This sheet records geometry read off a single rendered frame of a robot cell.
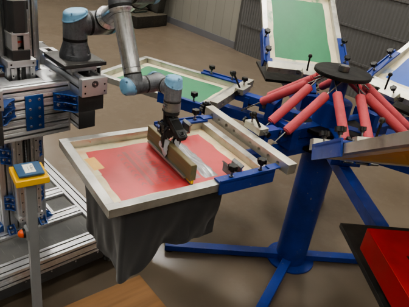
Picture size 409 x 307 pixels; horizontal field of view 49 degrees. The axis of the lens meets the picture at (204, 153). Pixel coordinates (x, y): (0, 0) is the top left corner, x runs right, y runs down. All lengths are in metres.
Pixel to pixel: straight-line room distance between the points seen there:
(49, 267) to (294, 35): 2.26
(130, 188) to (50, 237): 1.04
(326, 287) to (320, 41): 1.72
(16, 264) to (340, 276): 1.98
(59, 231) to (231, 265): 1.10
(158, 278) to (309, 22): 2.13
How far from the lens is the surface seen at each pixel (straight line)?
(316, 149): 1.89
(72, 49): 2.27
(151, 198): 1.70
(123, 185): 1.84
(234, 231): 3.25
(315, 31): 3.49
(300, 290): 2.94
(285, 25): 3.45
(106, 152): 2.07
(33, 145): 2.49
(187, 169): 1.85
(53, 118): 2.32
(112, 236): 1.98
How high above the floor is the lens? 1.95
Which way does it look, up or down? 28 degrees down
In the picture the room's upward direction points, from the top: 9 degrees clockwise
